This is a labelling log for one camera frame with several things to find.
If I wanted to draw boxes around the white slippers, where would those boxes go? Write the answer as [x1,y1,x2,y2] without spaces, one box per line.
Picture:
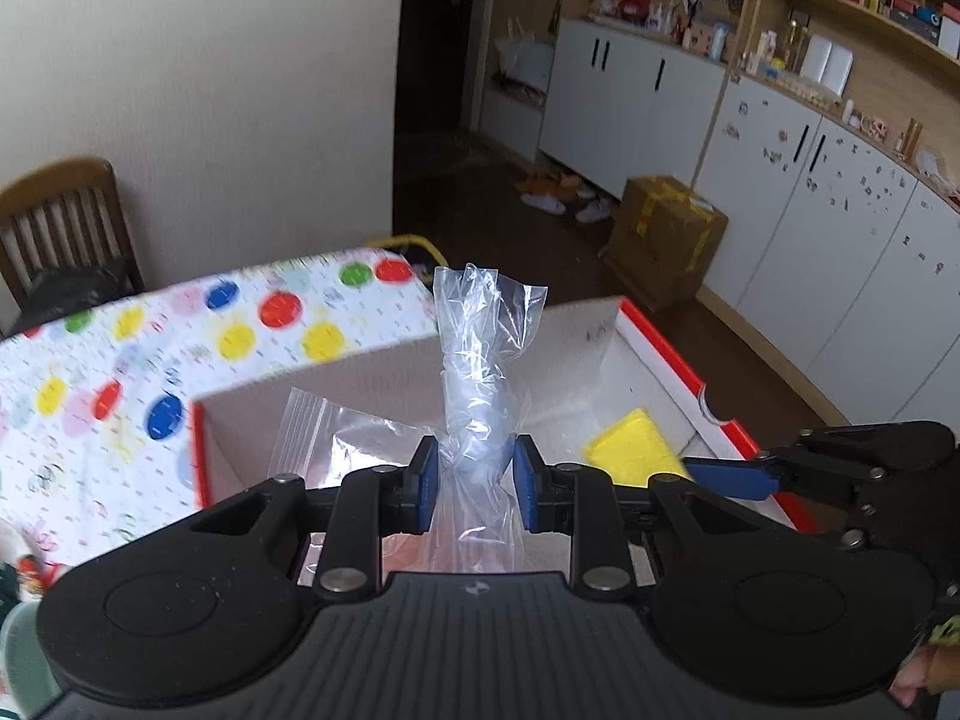
[521,192,613,224]

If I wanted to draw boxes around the red white cardboard box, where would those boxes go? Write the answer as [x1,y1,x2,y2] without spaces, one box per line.
[190,296,820,533]

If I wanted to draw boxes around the brown cardboard box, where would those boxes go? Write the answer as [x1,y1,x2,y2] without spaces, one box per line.
[604,176,729,312]

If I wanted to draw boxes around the clear plastic zip bag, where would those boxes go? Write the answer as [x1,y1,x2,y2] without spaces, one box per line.
[268,265,548,574]

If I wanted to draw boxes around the person's right hand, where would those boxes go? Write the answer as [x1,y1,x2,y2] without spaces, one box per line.
[889,645,960,709]

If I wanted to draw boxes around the yellow sponge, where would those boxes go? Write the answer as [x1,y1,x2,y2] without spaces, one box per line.
[584,408,688,488]

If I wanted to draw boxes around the polka dot tablecloth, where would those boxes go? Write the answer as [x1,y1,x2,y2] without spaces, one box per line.
[2,249,434,600]

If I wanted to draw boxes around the black bag on chair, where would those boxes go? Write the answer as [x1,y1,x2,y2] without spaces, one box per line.
[21,257,139,319]

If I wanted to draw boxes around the brown wooden chair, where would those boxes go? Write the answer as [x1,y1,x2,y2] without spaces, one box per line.
[2,156,145,335]

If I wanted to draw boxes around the white lower cabinets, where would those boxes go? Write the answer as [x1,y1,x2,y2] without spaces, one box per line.
[540,20,958,424]

